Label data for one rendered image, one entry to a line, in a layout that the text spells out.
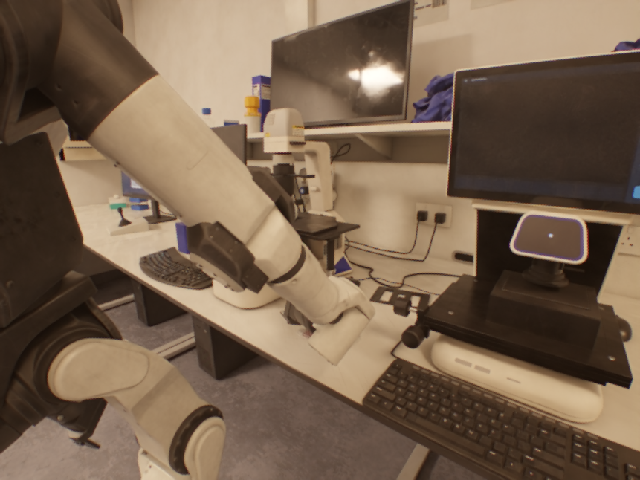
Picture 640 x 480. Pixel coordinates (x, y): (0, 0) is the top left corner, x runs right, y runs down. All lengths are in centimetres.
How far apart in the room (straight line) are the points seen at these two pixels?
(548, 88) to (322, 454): 139
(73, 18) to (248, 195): 19
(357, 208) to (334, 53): 66
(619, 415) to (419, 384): 34
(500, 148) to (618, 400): 51
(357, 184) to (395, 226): 26
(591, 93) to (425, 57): 91
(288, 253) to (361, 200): 112
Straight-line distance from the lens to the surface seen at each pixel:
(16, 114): 31
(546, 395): 66
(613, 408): 76
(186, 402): 76
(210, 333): 171
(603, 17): 145
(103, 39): 32
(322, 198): 111
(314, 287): 42
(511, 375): 66
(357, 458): 149
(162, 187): 32
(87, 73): 31
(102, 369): 56
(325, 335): 54
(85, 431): 97
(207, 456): 81
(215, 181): 31
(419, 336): 63
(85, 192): 341
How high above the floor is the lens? 116
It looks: 15 degrees down
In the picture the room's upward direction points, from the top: straight up
